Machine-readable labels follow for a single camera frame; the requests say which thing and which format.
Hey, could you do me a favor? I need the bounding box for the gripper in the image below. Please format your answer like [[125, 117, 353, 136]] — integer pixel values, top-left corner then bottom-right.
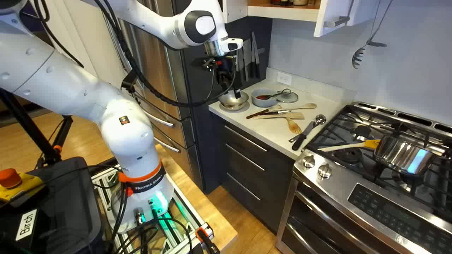
[[215, 56, 243, 99]]

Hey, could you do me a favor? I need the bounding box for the silver bowl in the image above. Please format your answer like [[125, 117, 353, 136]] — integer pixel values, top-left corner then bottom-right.
[[218, 90, 249, 111]]

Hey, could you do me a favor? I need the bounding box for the grey bowl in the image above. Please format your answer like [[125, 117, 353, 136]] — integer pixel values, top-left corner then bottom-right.
[[251, 88, 280, 108]]

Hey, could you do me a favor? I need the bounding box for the magnetic rack of knives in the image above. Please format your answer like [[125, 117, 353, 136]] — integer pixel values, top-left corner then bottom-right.
[[236, 31, 266, 81]]

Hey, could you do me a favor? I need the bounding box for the stainless steel refrigerator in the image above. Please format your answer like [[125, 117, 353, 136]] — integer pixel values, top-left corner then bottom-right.
[[105, 0, 273, 194]]

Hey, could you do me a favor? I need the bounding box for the dark drawer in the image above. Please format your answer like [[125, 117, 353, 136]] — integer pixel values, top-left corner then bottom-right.
[[221, 139, 295, 198], [222, 166, 293, 234], [220, 119, 296, 168]]

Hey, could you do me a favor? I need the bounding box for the glass pot lid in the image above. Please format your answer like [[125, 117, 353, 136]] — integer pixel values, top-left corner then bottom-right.
[[276, 89, 299, 104]]

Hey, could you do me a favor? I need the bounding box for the flat wooden spatula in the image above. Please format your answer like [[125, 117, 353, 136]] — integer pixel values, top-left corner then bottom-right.
[[254, 112, 305, 120]]

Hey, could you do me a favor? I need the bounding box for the wooden fork spatula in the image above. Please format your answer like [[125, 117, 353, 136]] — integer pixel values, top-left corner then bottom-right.
[[285, 117, 303, 135]]

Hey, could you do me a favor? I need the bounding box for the wooden spoon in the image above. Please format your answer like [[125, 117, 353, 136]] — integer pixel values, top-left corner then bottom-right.
[[271, 103, 317, 112]]

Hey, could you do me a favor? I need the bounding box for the metal spoon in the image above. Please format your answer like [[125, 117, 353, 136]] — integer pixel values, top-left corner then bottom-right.
[[288, 114, 327, 143]]

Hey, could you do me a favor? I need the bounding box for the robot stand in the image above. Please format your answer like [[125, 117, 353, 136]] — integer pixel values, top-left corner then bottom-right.
[[90, 144, 239, 254]]

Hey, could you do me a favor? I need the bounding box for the white cabinet door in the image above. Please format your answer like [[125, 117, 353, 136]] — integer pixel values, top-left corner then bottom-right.
[[314, 0, 382, 38]]

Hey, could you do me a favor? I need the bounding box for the hanging slotted spoon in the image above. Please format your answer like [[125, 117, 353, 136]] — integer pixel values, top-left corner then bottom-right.
[[352, 0, 393, 69]]

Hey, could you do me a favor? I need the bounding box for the stove burner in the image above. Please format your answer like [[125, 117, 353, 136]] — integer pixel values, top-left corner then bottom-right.
[[352, 125, 372, 139], [333, 147, 363, 164]]

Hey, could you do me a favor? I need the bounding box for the stainless steel stove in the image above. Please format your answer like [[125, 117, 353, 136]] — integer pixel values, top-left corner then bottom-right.
[[275, 102, 452, 254]]

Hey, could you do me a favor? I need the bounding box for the orange and black clamp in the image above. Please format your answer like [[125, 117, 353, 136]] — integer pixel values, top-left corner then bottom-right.
[[195, 226, 221, 254]]

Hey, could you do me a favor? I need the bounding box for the oven door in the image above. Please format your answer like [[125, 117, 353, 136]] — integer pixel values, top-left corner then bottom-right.
[[275, 176, 452, 254]]

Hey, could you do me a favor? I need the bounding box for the stainless steel pot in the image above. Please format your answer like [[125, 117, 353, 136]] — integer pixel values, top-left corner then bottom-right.
[[374, 135, 446, 177]]

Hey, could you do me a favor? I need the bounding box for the black box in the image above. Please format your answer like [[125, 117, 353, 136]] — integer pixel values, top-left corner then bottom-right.
[[0, 157, 103, 254]]

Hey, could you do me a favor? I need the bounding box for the yellow emergency stop button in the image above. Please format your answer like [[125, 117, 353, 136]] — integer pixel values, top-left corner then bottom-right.
[[0, 168, 47, 204]]

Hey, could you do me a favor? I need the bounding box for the brown-handled knife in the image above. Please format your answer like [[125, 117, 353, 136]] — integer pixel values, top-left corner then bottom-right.
[[246, 108, 292, 120]]

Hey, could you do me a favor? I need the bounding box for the wall socket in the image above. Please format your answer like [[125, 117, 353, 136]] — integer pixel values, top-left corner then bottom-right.
[[276, 71, 293, 86]]

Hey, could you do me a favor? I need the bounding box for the refrigerator drawer handle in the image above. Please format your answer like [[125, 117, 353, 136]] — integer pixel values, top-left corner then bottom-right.
[[153, 136, 181, 153], [141, 109, 175, 128]]

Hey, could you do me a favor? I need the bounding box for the black-handled utensil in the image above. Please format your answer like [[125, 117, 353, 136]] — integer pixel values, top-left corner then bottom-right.
[[291, 121, 315, 151]]

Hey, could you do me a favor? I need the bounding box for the white wall cabinet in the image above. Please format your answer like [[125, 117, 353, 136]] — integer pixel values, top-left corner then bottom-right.
[[222, 0, 382, 38]]

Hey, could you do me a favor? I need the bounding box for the cabinet door handle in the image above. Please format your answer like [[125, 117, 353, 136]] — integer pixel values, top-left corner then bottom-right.
[[323, 0, 355, 29]]

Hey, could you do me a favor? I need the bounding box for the yellow spatula with pale handle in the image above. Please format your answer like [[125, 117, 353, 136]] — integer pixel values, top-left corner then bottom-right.
[[317, 139, 381, 153]]

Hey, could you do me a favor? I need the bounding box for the oven door handle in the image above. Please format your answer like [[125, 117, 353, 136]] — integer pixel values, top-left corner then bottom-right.
[[294, 190, 387, 254]]

